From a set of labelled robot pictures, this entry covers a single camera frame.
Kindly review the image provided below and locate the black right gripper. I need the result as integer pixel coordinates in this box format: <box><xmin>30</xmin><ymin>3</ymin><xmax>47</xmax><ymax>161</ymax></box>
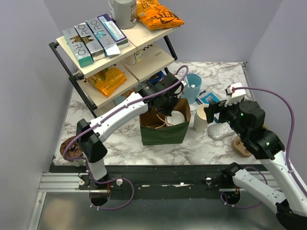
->
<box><xmin>204</xmin><ymin>96</ymin><xmax>248</xmax><ymax>139</ymax></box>

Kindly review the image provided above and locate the white plastic lid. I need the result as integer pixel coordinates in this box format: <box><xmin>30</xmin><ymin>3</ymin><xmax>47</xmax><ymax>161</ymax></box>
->
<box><xmin>165</xmin><ymin>110</ymin><xmax>185</xmax><ymax>127</ymax></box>

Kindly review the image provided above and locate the green paper bag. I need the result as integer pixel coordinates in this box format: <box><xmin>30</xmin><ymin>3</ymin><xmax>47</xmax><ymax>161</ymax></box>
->
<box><xmin>139</xmin><ymin>98</ymin><xmax>191</xmax><ymax>146</ymax></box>

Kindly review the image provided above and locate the brown cardboard cup carrier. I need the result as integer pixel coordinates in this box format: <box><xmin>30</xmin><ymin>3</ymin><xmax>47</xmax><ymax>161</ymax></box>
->
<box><xmin>231</xmin><ymin>124</ymin><xmax>269</xmax><ymax>158</ymax></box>

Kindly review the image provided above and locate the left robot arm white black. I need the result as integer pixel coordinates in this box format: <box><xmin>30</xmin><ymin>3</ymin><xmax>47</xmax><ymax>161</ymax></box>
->
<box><xmin>76</xmin><ymin>73</ymin><xmax>187</xmax><ymax>189</ymax></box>

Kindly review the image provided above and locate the blue razor box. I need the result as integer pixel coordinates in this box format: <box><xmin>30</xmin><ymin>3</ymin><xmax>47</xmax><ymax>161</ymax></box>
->
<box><xmin>196</xmin><ymin>90</ymin><xmax>221</xmax><ymax>105</ymax></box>

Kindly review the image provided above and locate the stack of white paper cups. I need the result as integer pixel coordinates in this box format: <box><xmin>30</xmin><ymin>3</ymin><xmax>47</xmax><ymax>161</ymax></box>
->
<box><xmin>193</xmin><ymin>104</ymin><xmax>209</xmax><ymax>132</ymax></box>

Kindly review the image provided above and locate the blue snack bag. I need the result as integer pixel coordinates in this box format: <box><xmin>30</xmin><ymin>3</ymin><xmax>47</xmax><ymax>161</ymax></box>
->
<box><xmin>147</xmin><ymin>71</ymin><xmax>165</xmax><ymax>86</ymax></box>

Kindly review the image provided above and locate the silver glitter pouch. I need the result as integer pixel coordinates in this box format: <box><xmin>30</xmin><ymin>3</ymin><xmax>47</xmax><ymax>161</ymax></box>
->
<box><xmin>207</xmin><ymin>122</ymin><xmax>235</xmax><ymax>140</ymax></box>

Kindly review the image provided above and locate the light blue cup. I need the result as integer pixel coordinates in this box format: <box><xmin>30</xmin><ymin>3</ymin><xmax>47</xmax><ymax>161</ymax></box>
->
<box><xmin>181</xmin><ymin>73</ymin><xmax>202</xmax><ymax>104</ymax></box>

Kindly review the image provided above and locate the brown snack bag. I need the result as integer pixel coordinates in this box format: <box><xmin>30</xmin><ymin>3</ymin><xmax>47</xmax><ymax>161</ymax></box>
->
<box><xmin>114</xmin><ymin>88</ymin><xmax>135</xmax><ymax>105</ymax></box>

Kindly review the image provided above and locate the yellow snack bag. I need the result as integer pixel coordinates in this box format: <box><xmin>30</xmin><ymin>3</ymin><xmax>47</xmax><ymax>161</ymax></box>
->
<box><xmin>86</xmin><ymin>67</ymin><xmax>127</xmax><ymax>97</ymax></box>

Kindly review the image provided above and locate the purple white box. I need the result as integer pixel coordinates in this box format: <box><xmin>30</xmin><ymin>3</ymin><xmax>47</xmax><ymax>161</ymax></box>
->
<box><xmin>97</xmin><ymin>14</ymin><xmax>129</xmax><ymax>50</ymax></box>

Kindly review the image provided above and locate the blue RO box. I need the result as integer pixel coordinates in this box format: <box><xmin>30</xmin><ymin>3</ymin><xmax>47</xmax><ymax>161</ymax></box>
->
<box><xmin>86</xmin><ymin>18</ymin><xmax>120</xmax><ymax>57</ymax></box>

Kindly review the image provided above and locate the brown RO box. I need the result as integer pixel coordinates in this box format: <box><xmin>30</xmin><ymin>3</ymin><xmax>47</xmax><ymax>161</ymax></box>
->
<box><xmin>74</xmin><ymin>23</ymin><xmax>106</xmax><ymax>62</ymax></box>

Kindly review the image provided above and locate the orange chips bag top shelf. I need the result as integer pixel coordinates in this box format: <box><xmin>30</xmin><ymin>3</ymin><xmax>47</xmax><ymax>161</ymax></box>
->
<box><xmin>136</xmin><ymin>0</ymin><xmax>185</xmax><ymax>30</ymax></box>

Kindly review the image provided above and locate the grey canister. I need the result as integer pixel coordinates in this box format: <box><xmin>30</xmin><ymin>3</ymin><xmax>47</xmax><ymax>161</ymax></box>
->
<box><xmin>108</xmin><ymin>0</ymin><xmax>138</xmax><ymax>29</ymax></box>

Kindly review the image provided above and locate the teal RO box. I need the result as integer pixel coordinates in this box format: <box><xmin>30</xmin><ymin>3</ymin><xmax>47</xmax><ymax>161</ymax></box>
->
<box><xmin>62</xmin><ymin>28</ymin><xmax>93</xmax><ymax>68</ymax></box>

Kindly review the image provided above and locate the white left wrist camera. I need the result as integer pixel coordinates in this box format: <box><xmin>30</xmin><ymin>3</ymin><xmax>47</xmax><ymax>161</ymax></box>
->
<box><xmin>178</xmin><ymin>80</ymin><xmax>188</xmax><ymax>94</ymax></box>

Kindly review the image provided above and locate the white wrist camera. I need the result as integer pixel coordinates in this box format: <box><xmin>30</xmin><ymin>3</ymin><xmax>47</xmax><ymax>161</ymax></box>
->
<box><xmin>178</xmin><ymin>80</ymin><xmax>188</xmax><ymax>94</ymax></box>
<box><xmin>225</xmin><ymin>82</ymin><xmax>246</xmax><ymax>107</ymax></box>

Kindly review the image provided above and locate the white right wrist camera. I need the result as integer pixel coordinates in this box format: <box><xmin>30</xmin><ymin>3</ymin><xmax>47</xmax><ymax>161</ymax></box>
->
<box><xmin>225</xmin><ymin>82</ymin><xmax>246</xmax><ymax>107</ymax></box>

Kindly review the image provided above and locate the black frame beige shelf rack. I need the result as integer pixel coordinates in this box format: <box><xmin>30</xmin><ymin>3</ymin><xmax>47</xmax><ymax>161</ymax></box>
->
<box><xmin>49</xmin><ymin>23</ymin><xmax>177</xmax><ymax>117</ymax></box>

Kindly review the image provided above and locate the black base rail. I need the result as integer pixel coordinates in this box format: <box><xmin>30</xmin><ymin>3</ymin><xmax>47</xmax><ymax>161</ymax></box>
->
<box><xmin>49</xmin><ymin>165</ymin><xmax>240</xmax><ymax>200</ymax></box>

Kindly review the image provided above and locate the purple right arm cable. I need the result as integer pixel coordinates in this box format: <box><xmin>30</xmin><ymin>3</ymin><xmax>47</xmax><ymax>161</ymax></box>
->
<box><xmin>220</xmin><ymin>86</ymin><xmax>307</xmax><ymax>209</ymax></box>

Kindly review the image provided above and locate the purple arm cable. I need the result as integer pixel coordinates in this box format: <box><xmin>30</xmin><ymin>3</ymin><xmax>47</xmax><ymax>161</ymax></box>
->
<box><xmin>220</xmin><ymin>86</ymin><xmax>307</xmax><ymax>209</ymax></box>
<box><xmin>62</xmin><ymin>65</ymin><xmax>189</xmax><ymax>211</ymax></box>

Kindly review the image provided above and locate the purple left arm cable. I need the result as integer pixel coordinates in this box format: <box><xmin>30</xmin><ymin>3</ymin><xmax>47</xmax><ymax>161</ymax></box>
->
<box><xmin>62</xmin><ymin>65</ymin><xmax>189</xmax><ymax>211</ymax></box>

